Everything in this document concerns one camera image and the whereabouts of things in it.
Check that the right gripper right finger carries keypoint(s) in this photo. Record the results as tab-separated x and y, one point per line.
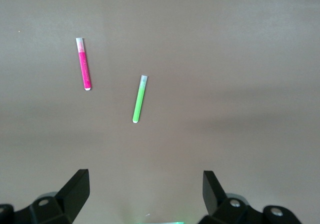
220	209

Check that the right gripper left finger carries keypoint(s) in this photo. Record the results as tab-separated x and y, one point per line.
67	204

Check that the pink highlighter pen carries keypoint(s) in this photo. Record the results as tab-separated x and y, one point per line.
84	69

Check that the green highlighter pen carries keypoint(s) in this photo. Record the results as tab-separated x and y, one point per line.
139	101

